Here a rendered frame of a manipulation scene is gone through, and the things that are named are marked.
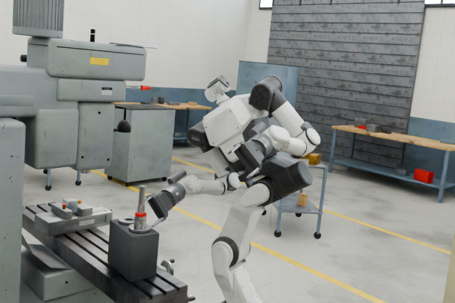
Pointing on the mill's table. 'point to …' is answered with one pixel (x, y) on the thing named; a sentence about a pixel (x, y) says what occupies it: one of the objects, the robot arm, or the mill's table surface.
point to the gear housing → (90, 90)
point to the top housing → (87, 59)
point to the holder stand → (133, 249)
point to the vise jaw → (84, 210)
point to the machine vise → (70, 220)
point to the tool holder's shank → (141, 199)
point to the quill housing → (95, 135)
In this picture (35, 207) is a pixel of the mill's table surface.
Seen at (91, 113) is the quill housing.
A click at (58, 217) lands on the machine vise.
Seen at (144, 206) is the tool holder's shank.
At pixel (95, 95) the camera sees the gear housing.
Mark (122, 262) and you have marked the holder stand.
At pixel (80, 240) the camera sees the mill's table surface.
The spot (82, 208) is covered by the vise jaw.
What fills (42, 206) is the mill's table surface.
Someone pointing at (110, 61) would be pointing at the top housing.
